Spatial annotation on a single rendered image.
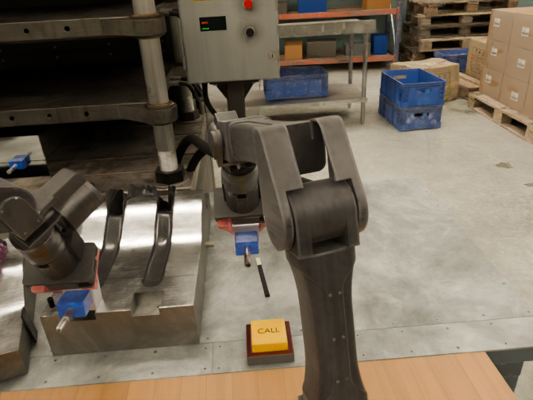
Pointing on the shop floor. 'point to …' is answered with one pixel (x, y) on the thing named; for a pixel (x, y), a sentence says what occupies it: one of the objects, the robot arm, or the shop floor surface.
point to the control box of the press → (229, 46)
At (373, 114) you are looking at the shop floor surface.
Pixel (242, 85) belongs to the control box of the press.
